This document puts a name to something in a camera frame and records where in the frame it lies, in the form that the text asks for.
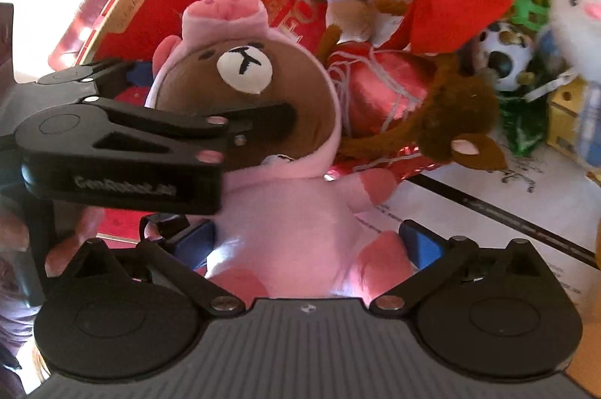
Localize pink pig-suit bear plush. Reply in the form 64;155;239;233
146;0;412;304

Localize yellow wooden box toy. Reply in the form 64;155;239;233
547;77;601;170

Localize white bunny plush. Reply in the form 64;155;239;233
535;0;601;170

